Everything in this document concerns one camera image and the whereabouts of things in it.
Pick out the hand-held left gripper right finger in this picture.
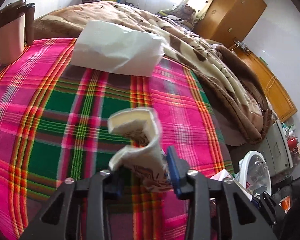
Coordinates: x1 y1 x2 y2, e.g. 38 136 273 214
166 145 278 240

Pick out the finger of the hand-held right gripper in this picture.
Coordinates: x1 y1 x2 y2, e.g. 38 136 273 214
251 191 287 227

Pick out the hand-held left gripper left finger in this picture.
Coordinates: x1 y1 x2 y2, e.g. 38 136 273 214
20 170 125 240

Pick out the white carton with brown print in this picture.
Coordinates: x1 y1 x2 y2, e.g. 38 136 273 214
107 107 172 193

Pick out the white trash bin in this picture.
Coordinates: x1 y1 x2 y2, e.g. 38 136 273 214
236 151 272 198

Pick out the orange packet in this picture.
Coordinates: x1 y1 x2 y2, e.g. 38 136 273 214
280 196 291 215

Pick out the grey drawer cabinet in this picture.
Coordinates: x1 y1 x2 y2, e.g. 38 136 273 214
262 119 294 178

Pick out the red jar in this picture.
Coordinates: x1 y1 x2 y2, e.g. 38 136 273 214
287 137 298 151

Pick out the plaid bed sheet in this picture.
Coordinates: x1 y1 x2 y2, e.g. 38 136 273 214
0 38 234 240

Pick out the brown patterned blanket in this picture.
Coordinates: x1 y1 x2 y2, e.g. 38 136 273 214
34 1 274 145

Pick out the wooden headboard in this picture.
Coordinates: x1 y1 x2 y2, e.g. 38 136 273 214
229 46 298 122

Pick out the white tissue pack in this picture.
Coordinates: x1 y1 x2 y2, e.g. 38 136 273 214
70 20 165 77

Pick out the green pillow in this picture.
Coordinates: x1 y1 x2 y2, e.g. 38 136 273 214
159 8 177 17

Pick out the brown teddy bear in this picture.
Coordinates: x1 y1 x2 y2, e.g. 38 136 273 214
176 5 197 22

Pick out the wooden wardrobe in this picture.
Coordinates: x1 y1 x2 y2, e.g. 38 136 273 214
194 0 268 48

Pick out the pink jug with brown lid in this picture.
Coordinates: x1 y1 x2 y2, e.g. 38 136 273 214
0 0 36 65

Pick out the power strip with cables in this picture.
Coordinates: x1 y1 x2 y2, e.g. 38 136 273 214
234 40 250 53

